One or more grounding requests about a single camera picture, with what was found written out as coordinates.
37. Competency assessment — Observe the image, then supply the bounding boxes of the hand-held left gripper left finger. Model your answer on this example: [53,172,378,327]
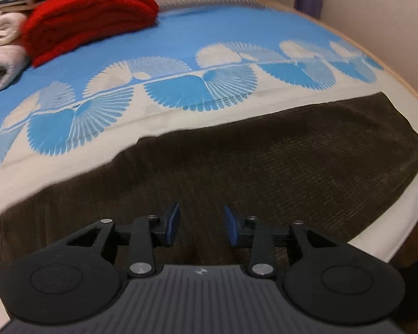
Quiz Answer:
[57,202,181,279]

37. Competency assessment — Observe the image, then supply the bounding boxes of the purple box by wall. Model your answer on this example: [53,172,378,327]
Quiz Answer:
[295,0,323,20]

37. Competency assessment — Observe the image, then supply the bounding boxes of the blue and white printed bedsheet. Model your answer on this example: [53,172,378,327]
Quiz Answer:
[0,0,418,334]

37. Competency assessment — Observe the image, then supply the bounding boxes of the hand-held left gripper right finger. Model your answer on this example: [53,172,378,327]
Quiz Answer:
[223,205,348,279]

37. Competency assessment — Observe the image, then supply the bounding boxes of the dark brown corduroy pants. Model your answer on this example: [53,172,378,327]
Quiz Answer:
[0,92,418,276]

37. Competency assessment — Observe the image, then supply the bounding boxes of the white folded quilt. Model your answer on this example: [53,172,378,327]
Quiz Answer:
[0,9,33,99]

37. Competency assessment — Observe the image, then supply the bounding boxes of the red folded blanket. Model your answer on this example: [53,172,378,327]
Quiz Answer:
[21,0,160,69]

